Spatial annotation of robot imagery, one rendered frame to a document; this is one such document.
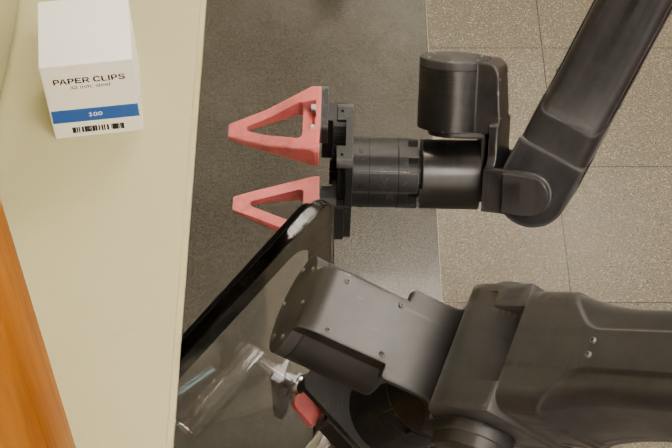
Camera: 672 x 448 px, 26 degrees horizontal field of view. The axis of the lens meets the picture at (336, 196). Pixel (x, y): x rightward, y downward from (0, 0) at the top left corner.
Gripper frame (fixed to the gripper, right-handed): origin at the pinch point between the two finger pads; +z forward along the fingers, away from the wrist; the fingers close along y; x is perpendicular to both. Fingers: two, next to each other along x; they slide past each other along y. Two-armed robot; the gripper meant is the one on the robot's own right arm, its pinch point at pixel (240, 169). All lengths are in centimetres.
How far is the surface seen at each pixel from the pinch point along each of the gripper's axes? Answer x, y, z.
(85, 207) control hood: 26.4, 30.3, 6.0
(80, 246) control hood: 29.0, 30.3, 6.0
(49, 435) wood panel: 49, 47, 3
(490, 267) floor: -73, -121, -36
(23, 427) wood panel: 49, 48, 3
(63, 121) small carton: 21.6, 31.7, 7.6
